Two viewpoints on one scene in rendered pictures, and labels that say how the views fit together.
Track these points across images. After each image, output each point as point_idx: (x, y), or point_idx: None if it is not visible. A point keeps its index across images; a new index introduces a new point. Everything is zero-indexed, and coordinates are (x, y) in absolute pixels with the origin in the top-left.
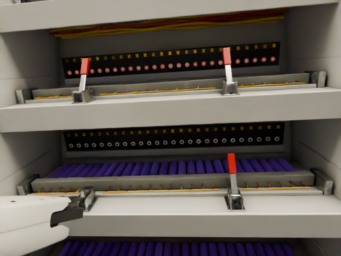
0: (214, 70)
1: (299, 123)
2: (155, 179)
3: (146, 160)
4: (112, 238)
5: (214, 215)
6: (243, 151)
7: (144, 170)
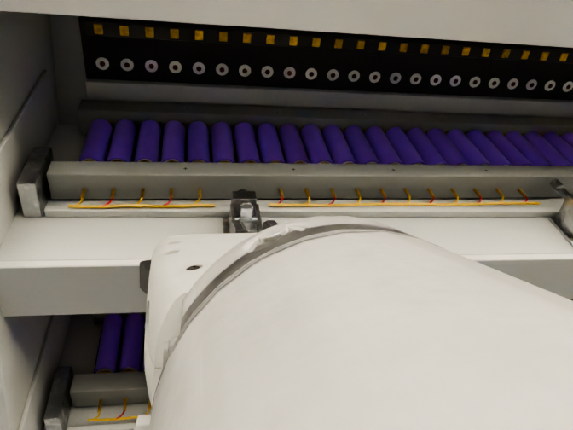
0: None
1: None
2: (396, 176)
3: (328, 122)
4: None
5: (553, 259)
6: (544, 113)
7: (347, 151)
